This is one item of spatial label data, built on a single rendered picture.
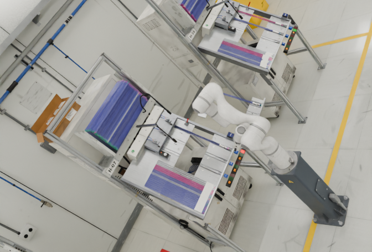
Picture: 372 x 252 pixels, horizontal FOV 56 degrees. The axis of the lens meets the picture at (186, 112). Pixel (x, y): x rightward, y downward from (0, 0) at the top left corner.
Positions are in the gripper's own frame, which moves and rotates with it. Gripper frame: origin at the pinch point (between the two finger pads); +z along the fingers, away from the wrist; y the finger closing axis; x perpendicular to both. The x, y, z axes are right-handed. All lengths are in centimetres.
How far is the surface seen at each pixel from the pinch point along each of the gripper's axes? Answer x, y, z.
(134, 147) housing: 74, -33, 1
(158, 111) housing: 72, 4, 1
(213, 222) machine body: -3, -49, 60
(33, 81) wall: 231, 6, 55
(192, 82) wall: 109, 149, 180
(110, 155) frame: 86, -48, -4
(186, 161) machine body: 43, -6, 62
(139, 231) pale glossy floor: 80, -71, 184
